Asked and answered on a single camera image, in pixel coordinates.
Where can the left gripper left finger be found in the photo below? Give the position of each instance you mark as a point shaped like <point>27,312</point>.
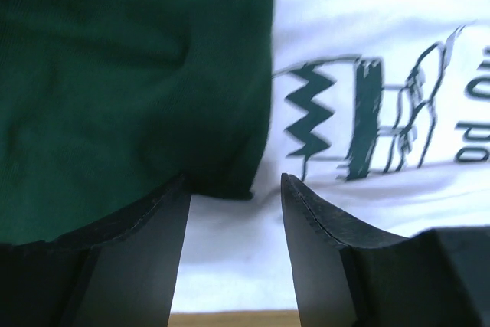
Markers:
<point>118,271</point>

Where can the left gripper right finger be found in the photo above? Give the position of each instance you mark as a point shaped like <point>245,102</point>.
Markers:
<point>349,273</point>

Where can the white green-sleeved t-shirt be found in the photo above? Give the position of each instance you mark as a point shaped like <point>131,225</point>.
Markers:
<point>382,106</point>

